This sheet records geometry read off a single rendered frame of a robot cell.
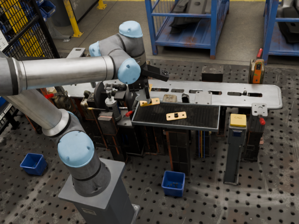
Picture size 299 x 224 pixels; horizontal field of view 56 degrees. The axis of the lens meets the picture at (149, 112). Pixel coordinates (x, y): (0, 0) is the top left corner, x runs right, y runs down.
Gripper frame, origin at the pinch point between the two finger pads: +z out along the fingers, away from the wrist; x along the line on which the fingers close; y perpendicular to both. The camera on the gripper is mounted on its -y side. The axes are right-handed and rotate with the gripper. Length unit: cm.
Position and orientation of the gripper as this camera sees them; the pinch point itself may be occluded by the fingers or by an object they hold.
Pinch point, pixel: (149, 99)
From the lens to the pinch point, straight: 119.9
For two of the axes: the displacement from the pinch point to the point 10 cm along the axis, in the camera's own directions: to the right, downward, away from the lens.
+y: -9.9, 1.5, 0.4
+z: 1.3, 7.0, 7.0
